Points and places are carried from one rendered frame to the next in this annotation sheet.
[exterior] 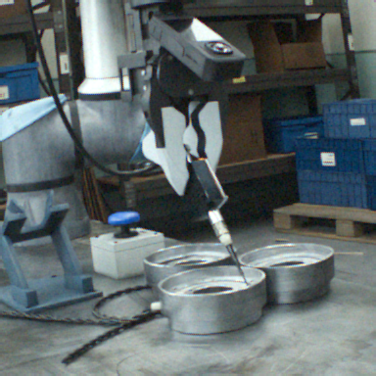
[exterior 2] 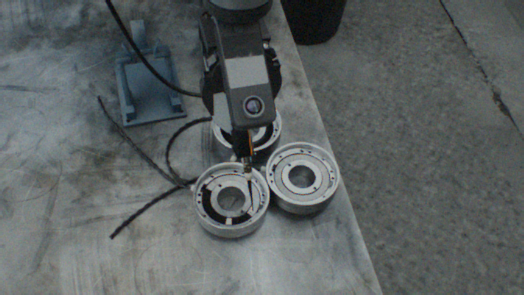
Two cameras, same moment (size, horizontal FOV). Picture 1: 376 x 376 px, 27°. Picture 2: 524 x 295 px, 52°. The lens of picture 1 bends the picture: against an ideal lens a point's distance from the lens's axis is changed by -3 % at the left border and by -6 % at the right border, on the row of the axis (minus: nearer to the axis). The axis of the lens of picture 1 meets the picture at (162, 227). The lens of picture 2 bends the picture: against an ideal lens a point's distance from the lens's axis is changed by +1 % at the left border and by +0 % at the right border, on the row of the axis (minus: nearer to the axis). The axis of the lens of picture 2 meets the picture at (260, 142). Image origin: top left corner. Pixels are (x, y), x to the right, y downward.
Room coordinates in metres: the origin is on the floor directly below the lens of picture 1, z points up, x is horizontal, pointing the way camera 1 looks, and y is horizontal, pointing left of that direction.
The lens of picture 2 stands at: (0.42, -0.16, 1.48)
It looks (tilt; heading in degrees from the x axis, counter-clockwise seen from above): 55 degrees down; 13
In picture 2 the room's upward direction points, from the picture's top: 4 degrees clockwise
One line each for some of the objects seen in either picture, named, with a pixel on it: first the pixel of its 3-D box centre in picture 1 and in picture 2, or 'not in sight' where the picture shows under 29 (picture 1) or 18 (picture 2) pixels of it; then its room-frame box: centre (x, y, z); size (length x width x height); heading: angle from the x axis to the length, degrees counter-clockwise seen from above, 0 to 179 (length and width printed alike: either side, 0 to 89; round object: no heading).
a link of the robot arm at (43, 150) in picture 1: (38, 137); not in sight; (1.33, 0.19, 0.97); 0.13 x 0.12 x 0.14; 100
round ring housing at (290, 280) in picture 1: (287, 273); (301, 179); (0.83, -0.13, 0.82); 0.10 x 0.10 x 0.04
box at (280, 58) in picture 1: (287, 45); not in sight; (5.48, -1.01, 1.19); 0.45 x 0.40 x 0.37; 113
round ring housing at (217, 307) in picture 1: (213, 300); (231, 201); (0.77, -0.04, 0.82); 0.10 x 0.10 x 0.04
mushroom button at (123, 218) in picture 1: (125, 231); not in sight; (1.02, 0.05, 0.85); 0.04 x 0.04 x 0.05
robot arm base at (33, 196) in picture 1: (43, 207); not in sight; (1.33, 0.19, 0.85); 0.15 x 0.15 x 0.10
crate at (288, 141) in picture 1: (298, 132); not in sight; (5.50, -1.01, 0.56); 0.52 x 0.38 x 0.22; 115
